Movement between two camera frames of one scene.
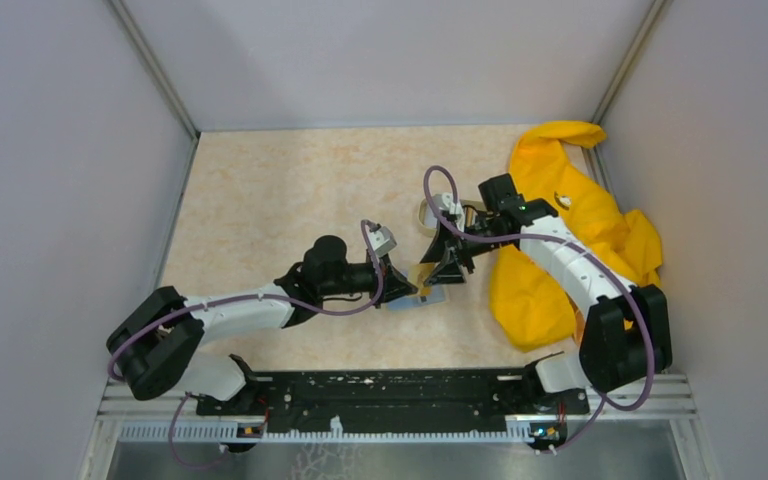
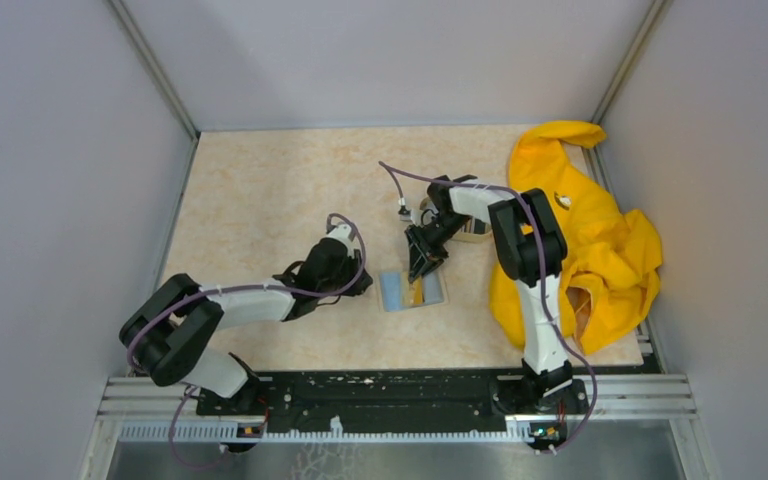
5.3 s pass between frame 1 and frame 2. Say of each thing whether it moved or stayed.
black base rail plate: stayed
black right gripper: moved
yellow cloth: stayed
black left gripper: moved
